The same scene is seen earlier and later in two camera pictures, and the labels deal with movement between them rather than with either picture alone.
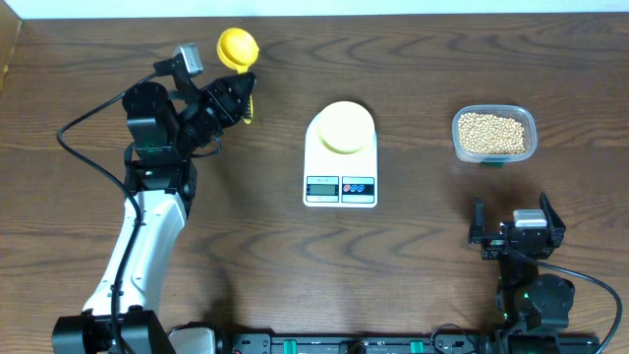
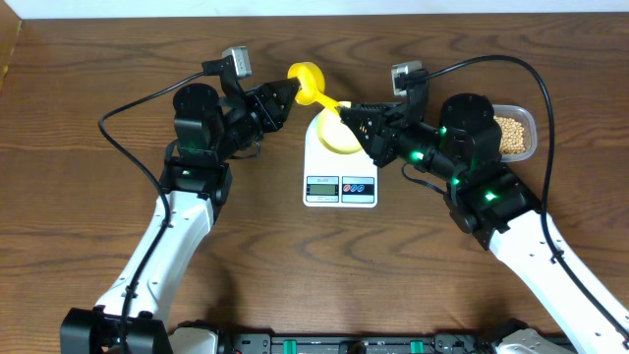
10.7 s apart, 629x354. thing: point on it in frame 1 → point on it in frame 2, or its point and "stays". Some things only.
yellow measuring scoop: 238,48 → 312,85
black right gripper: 493,241 → 381,131
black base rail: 301,342 stays
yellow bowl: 346,127 stays
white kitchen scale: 332,179 stays
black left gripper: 214,100 → 257,104
